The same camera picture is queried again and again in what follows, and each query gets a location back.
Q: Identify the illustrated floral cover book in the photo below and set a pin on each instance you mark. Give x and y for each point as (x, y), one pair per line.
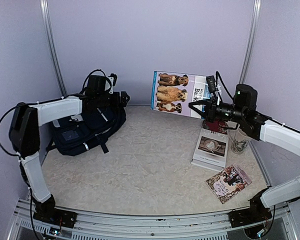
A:
(228, 183)

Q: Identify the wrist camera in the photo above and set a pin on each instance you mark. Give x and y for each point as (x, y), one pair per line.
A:
(110, 82)
(213, 87)

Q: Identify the white patterned mug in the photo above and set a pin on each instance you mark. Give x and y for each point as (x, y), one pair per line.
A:
(239, 141)

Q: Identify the left aluminium frame post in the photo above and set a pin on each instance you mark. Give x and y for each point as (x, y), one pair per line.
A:
(44, 6)

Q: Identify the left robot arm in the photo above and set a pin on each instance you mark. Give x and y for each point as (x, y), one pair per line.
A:
(24, 135)

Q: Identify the front aluminium rail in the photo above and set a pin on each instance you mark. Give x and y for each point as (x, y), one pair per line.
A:
(93, 225)

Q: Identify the aluminium frame post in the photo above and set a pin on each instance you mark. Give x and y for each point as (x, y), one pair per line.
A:
(250, 41)
(44, 6)

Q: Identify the right aluminium frame post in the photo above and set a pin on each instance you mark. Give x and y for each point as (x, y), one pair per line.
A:
(250, 41)

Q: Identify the red patterned plate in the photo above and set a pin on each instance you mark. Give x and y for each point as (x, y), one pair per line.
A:
(218, 126)

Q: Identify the navy blue backpack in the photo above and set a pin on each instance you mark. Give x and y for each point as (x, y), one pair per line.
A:
(77, 134)

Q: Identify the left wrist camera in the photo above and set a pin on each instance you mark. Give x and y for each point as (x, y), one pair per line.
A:
(110, 82)

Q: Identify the coffee cover white book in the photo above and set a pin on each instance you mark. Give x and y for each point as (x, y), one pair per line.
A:
(211, 150)

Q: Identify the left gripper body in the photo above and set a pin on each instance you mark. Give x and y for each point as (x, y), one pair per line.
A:
(103, 102)

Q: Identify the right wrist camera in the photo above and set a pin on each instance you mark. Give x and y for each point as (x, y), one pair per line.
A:
(213, 87)

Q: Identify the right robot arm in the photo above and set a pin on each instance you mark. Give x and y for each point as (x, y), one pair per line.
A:
(278, 146)

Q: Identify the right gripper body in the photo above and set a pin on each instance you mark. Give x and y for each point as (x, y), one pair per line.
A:
(237, 112)

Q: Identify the dog cover book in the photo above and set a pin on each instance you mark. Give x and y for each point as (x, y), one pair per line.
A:
(172, 92)

